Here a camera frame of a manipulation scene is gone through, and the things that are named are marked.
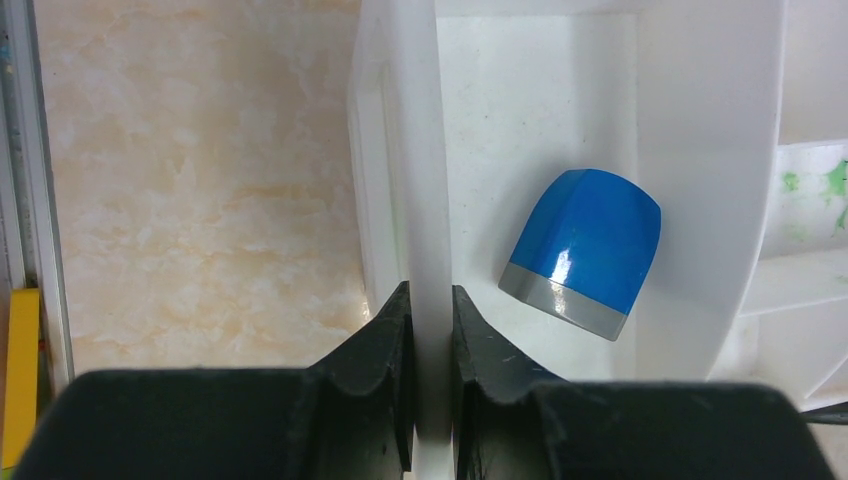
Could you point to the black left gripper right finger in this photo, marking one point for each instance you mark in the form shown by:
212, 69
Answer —
514, 419

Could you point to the white plastic drawer organizer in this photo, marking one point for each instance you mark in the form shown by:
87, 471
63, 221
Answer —
462, 113

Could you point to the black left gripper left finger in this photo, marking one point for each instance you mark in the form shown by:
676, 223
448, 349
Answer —
348, 416

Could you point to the blue grey eraser block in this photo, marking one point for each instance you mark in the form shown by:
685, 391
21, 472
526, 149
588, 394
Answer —
585, 251

